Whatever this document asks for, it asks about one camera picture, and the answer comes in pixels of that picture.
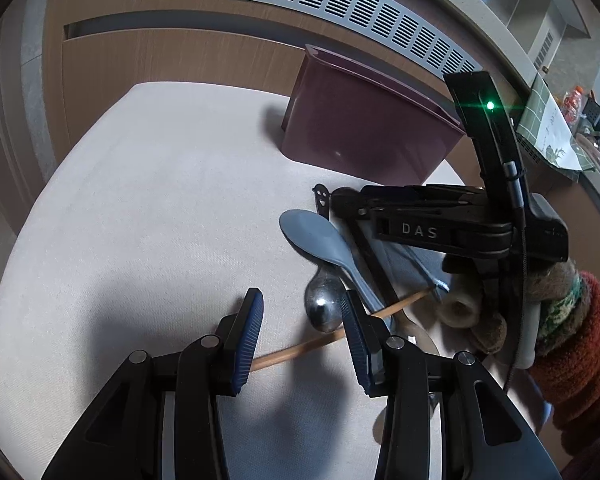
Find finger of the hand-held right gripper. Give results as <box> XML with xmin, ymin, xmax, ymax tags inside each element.
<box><xmin>372</xmin><ymin>207</ymin><xmax>512</xmax><ymax>259</ymax></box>
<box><xmin>330</xmin><ymin>185</ymin><xmax>496</xmax><ymax>223</ymax></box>

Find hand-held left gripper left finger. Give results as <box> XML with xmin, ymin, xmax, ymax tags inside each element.
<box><xmin>42</xmin><ymin>287</ymin><xmax>265</xmax><ymax>480</ymax></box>

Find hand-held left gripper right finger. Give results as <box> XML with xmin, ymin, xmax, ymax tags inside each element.
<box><xmin>340</xmin><ymin>289</ymin><xmax>563</xmax><ymax>480</ymax></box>

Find grey utensil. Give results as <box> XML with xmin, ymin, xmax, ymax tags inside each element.
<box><xmin>367</xmin><ymin>237</ymin><xmax>451</xmax><ymax>293</ymax></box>

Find metal spoon with smiley handle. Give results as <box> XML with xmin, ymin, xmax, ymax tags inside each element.
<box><xmin>304</xmin><ymin>183</ymin><xmax>347</xmax><ymax>333</ymax></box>

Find wooden chopstick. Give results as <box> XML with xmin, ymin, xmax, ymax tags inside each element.
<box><xmin>250</xmin><ymin>290</ymin><xmax>429</xmax><ymax>373</ymax></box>

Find maroon utensil holder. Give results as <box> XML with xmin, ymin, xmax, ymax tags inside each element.
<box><xmin>280</xmin><ymin>44</ymin><xmax>467</xmax><ymax>183</ymax></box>

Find blue-grey rice paddle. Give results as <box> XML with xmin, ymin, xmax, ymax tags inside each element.
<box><xmin>279</xmin><ymin>209</ymin><xmax>393</xmax><ymax>333</ymax></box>

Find person's right hand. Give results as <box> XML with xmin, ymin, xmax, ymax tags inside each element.
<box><xmin>437</xmin><ymin>258</ymin><xmax>589</xmax><ymax>361</ymax></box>

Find green checked cloth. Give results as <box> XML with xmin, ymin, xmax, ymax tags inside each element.
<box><xmin>514</xmin><ymin>72</ymin><xmax>587</xmax><ymax>177</ymax></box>

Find cluttered kitchen items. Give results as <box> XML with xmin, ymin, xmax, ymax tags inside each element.
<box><xmin>555</xmin><ymin>82</ymin><xmax>600</xmax><ymax>176</ymax></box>

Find wooden cabinet front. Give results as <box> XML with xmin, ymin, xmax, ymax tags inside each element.
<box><xmin>42</xmin><ymin>0</ymin><xmax>536</xmax><ymax>196</ymax></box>

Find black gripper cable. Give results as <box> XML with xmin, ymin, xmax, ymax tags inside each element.
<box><xmin>501</xmin><ymin>160</ymin><xmax>530</xmax><ymax>392</ymax></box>

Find small wall vent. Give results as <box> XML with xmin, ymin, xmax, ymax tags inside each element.
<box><xmin>531</xmin><ymin>30</ymin><xmax>557</xmax><ymax>72</ymax></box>

